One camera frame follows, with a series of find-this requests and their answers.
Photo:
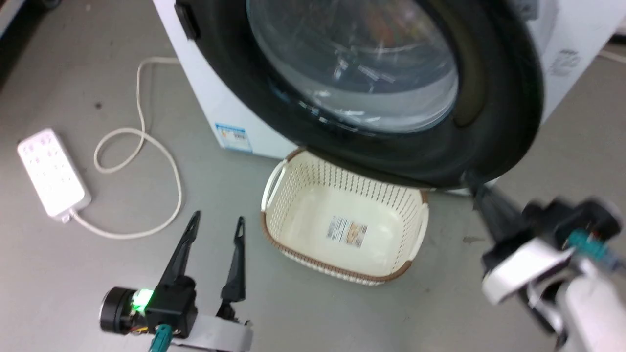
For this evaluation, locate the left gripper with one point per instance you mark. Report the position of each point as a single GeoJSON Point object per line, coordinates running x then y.
{"type": "Point", "coordinates": [176, 305]}

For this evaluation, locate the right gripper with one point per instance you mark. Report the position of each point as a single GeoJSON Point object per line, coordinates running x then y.
{"type": "Point", "coordinates": [528, 261]}

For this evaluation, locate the black round washing machine door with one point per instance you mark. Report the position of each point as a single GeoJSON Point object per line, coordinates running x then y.
{"type": "Point", "coordinates": [491, 122]}

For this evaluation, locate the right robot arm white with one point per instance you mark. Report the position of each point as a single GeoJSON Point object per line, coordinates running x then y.
{"type": "Point", "coordinates": [594, 308]}

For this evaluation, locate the white washing machine body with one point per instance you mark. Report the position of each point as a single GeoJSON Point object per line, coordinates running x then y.
{"type": "Point", "coordinates": [211, 100]}

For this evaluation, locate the black door latch block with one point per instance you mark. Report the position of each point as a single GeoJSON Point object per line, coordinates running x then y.
{"type": "Point", "coordinates": [188, 20]}

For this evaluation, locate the cream laundry basket brown rim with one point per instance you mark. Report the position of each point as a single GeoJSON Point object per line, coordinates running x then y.
{"type": "Point", "coordinates": [313, 215]}

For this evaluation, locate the blue energy label sticker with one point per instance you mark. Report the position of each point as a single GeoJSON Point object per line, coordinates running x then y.
{"type": "Point", "coordinates": [234, 138]}

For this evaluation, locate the paper label in basket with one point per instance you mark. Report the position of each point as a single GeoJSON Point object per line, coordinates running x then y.
{"type": "Point", "coordinates": [347, 231]}

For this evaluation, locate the white power strip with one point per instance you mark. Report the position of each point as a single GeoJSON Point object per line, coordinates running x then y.
{"type": "Point", "coordinates": [53, 172]}

